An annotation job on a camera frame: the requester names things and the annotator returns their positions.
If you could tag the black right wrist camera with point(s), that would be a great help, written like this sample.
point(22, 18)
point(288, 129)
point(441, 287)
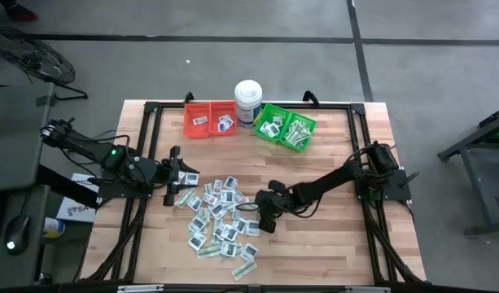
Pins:
point(277, 185)

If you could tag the white antiseptic wipe packet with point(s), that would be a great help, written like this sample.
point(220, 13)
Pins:
point(272, 130)
point(181, 177)
point(197, 241)
point(252, 228)
point(198, 224)
point(277, 121)
point(228, 249)
point(262, 127)
point(218, 211)
point(194, 203)
point(230, 183)
point(191, 179)
point(239, 226)
point(227, 196)
point(230, 233)
point(249, 252)

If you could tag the black floor fan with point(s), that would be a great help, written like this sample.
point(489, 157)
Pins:
point(33, 57)

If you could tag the white wipes canister blue label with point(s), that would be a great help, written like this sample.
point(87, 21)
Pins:
point(248, 97)

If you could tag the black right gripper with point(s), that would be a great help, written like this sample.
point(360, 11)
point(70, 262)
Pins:
point(269, 203)

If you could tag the black aluminium rig frame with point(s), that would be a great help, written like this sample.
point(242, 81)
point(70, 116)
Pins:
point(167, 105)

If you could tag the grey metal stand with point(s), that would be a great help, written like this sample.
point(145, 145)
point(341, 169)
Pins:
point(477, 163)

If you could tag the black computer mouse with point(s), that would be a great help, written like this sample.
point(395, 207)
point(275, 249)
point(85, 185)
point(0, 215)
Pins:
point(16, 236)

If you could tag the white printed cardboard box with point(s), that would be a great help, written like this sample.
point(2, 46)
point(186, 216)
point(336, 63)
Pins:
point(76, 205)

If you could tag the silver frame bracket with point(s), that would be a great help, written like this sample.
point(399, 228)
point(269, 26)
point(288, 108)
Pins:
point(140, 288)
point(367, 289)

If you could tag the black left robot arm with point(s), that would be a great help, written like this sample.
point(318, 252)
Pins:
point(131, 167)

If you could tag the grey desk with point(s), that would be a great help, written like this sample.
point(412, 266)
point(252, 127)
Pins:
point(17, 134)

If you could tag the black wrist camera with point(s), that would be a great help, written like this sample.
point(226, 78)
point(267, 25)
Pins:
point(157, 173)
point(277, 185)

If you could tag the white packet with blue label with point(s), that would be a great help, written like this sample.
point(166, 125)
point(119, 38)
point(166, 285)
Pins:
point(228, 120)
point(222, 127)

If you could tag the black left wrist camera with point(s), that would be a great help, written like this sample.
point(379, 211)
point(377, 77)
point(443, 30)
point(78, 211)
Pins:
point(157, 173)

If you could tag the small printed can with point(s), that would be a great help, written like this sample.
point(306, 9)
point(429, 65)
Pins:
point(53, 227)

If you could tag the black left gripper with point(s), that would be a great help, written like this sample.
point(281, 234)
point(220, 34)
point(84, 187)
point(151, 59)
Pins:
point(173, 175)

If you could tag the white packet with red print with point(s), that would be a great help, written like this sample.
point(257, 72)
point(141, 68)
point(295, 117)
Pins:
point(200, 120)
point(209, 198)
point(241, 198)
point(217, 187)

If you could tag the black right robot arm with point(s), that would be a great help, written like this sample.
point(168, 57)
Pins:
point(334, 177)

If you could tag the person's foot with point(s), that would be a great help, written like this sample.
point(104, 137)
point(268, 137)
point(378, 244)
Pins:
point(23, 12)

